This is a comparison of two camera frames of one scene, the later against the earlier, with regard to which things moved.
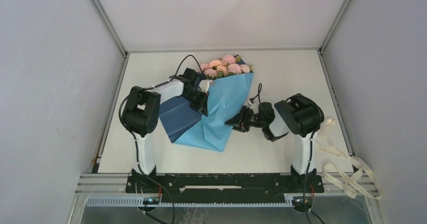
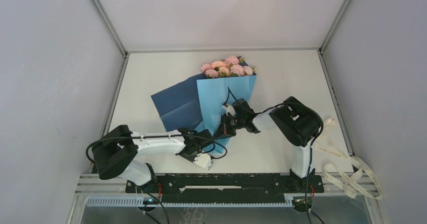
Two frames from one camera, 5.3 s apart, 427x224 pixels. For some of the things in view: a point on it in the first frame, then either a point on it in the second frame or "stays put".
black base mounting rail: [224, 188] stays put
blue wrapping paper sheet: [227, 94] stays put
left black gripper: [202, 106] to [198, 149]
